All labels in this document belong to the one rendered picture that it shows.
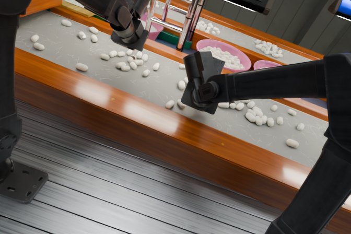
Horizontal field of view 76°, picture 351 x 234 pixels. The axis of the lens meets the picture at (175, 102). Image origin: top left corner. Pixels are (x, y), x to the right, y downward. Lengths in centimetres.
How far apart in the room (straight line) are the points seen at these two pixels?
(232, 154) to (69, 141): 42
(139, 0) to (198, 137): 38
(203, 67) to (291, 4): 258
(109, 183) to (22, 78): 35
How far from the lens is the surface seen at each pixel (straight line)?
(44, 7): 101
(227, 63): 107
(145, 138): 60
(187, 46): 121
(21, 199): 57
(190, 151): 59
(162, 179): 61
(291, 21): 310
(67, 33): 97
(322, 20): 300
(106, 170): 60
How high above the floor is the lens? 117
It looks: 37 degrees down
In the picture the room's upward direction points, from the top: 20 degrees clockwise
